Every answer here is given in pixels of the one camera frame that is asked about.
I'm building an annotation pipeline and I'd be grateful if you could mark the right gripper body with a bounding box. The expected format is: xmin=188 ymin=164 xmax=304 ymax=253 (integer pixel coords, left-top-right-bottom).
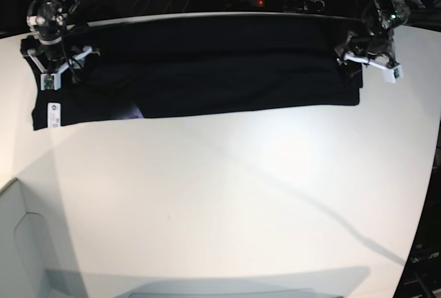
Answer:
xmin=20 ymin=36 xmax=100 ymax=83

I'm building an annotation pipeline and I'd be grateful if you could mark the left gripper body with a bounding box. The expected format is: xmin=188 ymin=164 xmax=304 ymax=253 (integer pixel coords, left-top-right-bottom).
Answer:
xmin=334 ymin=30 xmax=396 ymax=70

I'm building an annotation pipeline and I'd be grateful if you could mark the black T-shirt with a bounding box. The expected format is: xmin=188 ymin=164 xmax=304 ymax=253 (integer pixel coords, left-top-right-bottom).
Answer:
xmin=32 ymin=14 xmax=363 ymax=130

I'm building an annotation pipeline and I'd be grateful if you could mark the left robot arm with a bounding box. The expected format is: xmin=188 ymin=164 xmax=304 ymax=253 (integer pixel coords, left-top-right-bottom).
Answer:
xmin=335 ymin=0 xmax=410 ymax=71

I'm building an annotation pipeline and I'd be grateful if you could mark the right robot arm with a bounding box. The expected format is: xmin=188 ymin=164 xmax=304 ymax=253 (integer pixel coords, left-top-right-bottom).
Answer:
xmin=20 ymin=0 xmax=100 ymax=91

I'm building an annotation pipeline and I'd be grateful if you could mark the black power strip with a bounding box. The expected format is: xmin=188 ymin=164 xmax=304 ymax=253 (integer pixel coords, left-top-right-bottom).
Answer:
xmin=232 ymin=0 xmax=325 ymax=13

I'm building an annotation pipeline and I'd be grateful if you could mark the white cardboard box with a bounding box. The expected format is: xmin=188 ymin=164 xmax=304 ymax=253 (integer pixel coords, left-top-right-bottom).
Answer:
xmin=1 ymin=179 xmax=89 ymax=297

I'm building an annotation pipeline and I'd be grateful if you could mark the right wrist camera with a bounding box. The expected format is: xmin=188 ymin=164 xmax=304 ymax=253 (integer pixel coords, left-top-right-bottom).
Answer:
xmin=40 ymin=72 xmax=62 ymax=91

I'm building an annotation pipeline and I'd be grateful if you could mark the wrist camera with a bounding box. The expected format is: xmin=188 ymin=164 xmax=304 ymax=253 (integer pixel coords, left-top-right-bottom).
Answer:
xmin=40 ymin=72 xmax=62 ymax=91
xmin=383 ymin=64 xmax=404 ymax=83

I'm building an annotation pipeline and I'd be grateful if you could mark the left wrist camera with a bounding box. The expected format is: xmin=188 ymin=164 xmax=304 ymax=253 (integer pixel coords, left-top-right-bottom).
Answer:
xmin=383 ymin=64 xmax=404 ymax=83

